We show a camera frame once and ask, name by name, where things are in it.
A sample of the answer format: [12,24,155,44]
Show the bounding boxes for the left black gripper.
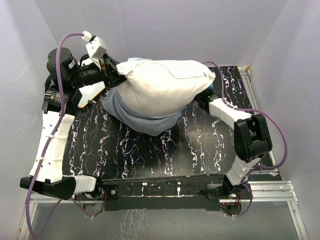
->
[68,52,133,90]

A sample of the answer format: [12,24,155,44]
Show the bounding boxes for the white pillow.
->
[116,60,216,117]

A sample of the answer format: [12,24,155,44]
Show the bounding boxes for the blue fish print pillowcase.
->
[99,56,187,137]

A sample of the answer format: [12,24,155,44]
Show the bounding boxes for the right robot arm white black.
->
[194,90,273,199]

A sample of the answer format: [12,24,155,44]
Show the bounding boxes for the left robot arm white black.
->
[19,47,126,200]

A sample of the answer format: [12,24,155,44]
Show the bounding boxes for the white board orange edge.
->
[77,81,106,109]

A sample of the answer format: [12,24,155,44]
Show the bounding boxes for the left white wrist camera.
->
[82,31,108,70]

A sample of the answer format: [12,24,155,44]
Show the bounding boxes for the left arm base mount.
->
[71,184,119,220]

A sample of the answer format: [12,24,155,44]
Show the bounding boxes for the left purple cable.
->
[24,31,87,238]

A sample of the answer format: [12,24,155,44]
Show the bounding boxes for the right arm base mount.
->
[198,178,253,219]

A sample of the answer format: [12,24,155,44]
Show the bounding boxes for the aluminium frame rail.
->
[17,66,310,240]

